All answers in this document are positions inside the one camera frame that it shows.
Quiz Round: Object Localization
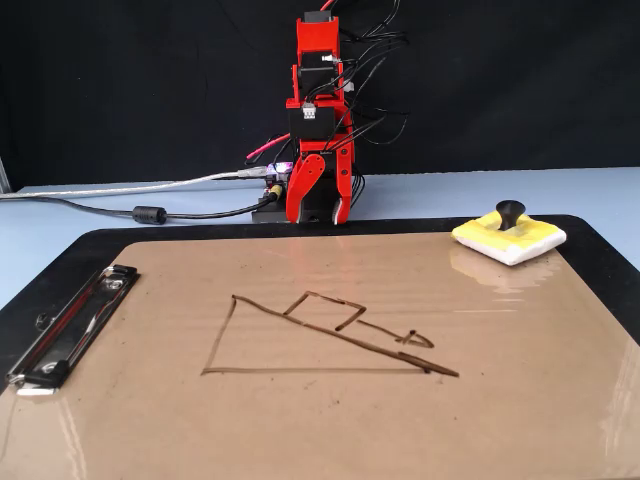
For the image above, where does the brown clipboard board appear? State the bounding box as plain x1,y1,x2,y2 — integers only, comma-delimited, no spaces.
0,230,640,480

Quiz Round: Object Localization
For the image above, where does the yellow white sponge black knob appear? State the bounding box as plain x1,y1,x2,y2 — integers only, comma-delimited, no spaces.
450,199,568,267

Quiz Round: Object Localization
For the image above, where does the black rectangular mat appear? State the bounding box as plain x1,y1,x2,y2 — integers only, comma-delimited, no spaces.
0,213,640,399

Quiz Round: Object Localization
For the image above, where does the silver braided USB cable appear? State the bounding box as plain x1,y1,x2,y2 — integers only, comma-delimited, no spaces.
0,167,270,202

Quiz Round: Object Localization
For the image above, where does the black backdrop cloth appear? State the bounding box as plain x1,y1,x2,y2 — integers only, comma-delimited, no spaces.
0,0,640,194

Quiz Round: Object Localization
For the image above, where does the controller board with purple light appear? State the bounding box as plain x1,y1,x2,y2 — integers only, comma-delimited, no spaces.
263,160,297,184

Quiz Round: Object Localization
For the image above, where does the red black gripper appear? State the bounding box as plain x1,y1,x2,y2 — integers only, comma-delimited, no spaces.
285,98,355,225

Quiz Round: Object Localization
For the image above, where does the red pink wire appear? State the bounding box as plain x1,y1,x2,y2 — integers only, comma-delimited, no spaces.
244,133,292,164

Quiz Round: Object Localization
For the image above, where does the silver metal clipboard clip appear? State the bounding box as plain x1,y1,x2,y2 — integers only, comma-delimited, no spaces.
4,264,140,399

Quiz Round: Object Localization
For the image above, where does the black power cable with ferrite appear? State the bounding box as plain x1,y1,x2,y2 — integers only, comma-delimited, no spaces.
19,192,281,227

